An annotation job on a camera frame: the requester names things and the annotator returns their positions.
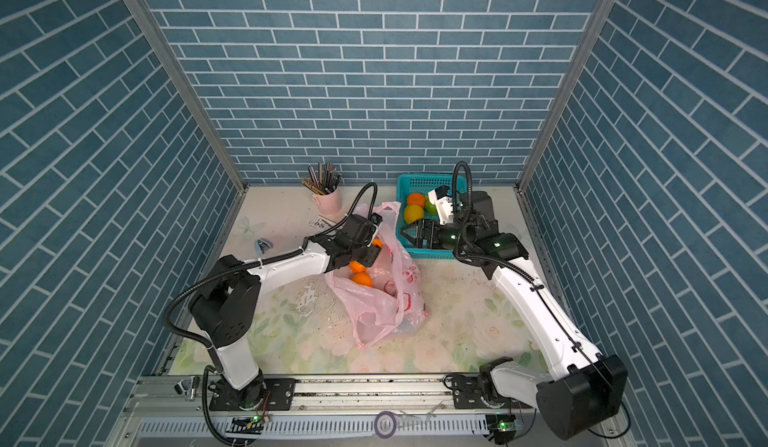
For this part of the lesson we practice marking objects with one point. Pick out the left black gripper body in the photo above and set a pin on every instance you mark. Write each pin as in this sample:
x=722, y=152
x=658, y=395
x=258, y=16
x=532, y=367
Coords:
x=364, y=253

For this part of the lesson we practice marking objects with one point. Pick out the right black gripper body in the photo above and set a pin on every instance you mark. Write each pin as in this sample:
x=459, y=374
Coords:
x=451, y=235

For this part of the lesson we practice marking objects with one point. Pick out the yellow lemon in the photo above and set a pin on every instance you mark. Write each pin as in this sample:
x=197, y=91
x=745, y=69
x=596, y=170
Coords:
x=413, y=213

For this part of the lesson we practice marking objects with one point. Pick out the orange fruit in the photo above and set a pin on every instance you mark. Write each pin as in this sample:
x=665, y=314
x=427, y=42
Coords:
x=362, y=278
x=416, y=198

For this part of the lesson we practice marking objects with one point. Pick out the pink plastic bag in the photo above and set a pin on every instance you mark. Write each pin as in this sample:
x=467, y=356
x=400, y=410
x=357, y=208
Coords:
x=394, y=306

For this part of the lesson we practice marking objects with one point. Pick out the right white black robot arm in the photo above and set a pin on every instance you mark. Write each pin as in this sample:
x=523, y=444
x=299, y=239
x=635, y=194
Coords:
x=581, y=386

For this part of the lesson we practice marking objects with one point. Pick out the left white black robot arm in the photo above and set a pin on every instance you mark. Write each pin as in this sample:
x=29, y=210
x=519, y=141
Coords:
x=236, y=293

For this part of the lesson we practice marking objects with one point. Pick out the white pencil box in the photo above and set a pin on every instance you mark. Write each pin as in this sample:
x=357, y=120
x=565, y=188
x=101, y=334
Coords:
x=321, y=223

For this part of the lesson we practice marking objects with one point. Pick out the pink pencil cup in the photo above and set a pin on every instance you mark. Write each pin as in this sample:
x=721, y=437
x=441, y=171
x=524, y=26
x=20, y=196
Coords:
x=328, y=204

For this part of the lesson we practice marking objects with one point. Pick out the small blue clip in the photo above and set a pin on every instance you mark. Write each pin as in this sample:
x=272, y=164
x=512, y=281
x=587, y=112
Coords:
x=262, y=246

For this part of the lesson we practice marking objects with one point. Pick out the purple tape roll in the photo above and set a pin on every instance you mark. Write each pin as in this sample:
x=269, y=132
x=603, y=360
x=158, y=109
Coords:
x=385, y=425

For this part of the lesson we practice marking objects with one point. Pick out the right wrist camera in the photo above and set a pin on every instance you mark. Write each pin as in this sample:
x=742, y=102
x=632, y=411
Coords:
x=441, y=199

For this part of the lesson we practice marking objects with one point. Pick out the aluminium mounting rail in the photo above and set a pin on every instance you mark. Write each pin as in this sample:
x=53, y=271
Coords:
x=184, y=409

